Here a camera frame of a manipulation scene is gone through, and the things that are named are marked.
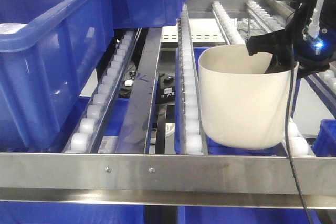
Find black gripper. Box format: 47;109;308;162
246;0;335;78

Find white round bin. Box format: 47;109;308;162
198;44;297;150

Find small blue bin right edge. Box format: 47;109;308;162
311;119;335;157

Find large blue bin front left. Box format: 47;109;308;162
1;0;114;150

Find far right roller track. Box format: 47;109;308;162
246;1;335;79

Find rear white roller track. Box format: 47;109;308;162
212;1;245;45

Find white roller track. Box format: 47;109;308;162
212;1;245;45
288;117;316;157
62;28;141;153
176;5;208;155

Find right white roller track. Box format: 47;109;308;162
288;117;316;157

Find black device below rack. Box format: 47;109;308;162
156;73;175;104

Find middle white roller track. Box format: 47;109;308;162
176;5;208;155

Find stainless steel flow rack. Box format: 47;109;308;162
0;0;336;224

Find left white roller track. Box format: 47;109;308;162
62;28;141;153

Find white cable on gripper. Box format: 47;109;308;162
308;0;333;38

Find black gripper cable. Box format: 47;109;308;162
285;0;314;224

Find steel divider rail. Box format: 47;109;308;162
115;27;162;154

